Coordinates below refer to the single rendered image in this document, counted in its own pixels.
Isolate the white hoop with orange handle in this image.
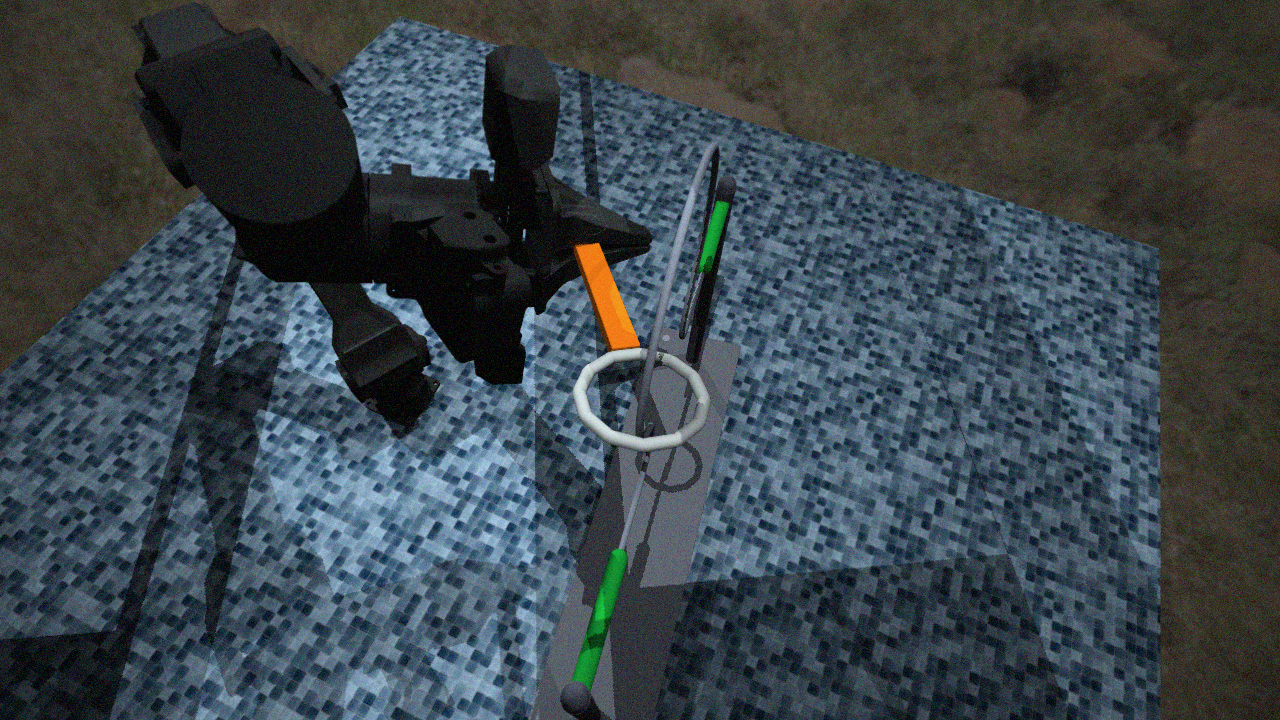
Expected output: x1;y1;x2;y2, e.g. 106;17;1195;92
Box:
570;241;710;452

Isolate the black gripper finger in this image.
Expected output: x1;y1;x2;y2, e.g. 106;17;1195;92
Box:
540;161;653;252
525;229;650;315

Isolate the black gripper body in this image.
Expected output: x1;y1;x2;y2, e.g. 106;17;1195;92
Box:
370;45;561;386

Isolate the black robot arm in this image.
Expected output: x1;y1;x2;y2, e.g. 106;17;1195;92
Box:
131;3;532;427

